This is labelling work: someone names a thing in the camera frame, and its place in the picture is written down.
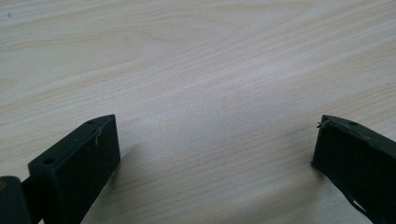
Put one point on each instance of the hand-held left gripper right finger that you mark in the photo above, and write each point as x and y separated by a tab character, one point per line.
358	161

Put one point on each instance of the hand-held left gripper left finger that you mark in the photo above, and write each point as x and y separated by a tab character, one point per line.
74	168

